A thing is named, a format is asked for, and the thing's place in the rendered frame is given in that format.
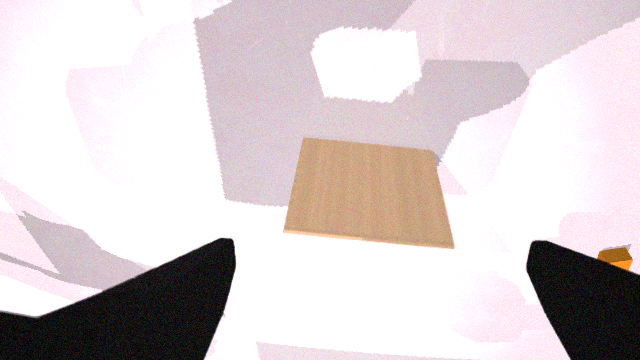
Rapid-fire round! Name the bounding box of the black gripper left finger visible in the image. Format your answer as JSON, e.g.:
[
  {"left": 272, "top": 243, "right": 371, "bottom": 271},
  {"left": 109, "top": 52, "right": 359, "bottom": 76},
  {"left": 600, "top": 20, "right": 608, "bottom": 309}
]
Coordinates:
[{"left": 0, "top": 237, "right": 236, "bottom": 360}]

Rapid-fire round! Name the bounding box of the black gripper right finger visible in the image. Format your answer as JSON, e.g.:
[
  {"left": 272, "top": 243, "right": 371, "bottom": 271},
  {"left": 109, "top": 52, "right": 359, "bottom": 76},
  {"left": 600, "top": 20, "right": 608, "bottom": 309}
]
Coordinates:
[{"left": 525, "top": 239, "right": 640, "bottom": 360}]

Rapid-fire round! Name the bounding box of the orange block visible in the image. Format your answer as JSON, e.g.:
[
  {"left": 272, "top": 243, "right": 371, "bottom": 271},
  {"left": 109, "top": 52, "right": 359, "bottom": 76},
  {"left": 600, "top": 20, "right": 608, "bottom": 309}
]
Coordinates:
[{"left": 597, "top": 247, "right": 633, "bottom": 270}]

